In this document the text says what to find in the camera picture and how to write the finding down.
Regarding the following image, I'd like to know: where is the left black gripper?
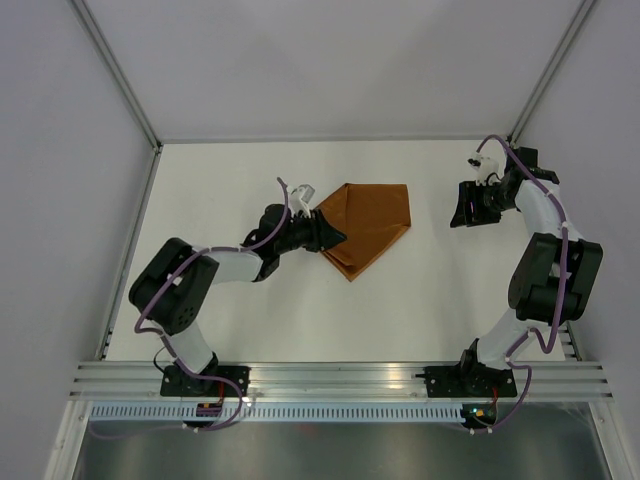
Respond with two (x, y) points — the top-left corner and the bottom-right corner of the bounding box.
(276, 209), (347, 255)

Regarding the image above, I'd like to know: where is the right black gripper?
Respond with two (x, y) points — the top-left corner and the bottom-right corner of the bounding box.
(450, 180), (517, 228)

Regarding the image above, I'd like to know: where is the orange cloth napkin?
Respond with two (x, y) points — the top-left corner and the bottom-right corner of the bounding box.
(317, 183), (411, 282)

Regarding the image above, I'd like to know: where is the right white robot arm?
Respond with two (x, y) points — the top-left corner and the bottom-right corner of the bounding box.
(450, 147), (603, 395)

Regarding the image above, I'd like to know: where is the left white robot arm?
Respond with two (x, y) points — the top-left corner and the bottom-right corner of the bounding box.
(128, 204), (347, 396)

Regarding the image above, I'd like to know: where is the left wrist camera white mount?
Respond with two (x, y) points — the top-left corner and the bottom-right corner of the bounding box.
(288, 184), (315, 217)

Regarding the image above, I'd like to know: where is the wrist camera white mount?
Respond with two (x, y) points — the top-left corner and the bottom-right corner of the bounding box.
(288, 184), (315, 217)
(467, 152), (501, 186)

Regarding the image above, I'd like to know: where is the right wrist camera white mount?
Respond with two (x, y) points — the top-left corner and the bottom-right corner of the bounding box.
(467, 152), (501, 186)

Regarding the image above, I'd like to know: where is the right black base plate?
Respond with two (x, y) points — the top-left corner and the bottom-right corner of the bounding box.
(415, 365), (518, 399)

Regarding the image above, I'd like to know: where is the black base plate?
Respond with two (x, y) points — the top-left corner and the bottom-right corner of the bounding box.
(415, 365), (518, 399)
(160, 365), (250, 398)

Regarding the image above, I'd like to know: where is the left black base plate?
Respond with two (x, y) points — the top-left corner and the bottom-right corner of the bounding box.
(160, 365), (250, 398)

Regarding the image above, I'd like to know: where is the right aluminium frame post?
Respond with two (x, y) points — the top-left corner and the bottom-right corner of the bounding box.
(506, 0), (599, 144)

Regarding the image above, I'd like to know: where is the aluminium frame post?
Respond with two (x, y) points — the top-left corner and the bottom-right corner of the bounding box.
(69, 0), (162, 151)
(506, 0), (599, 144)

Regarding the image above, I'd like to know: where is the left aluminium frame post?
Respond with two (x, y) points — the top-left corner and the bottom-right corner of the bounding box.
(69, 0), (162, 151)

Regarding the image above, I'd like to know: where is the aluminium mounting rail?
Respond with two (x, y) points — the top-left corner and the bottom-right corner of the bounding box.
(68, 361), (613, 402)

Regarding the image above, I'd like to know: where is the white slotted cable duct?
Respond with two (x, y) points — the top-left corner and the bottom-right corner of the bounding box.
(90, 402), (463, 423)

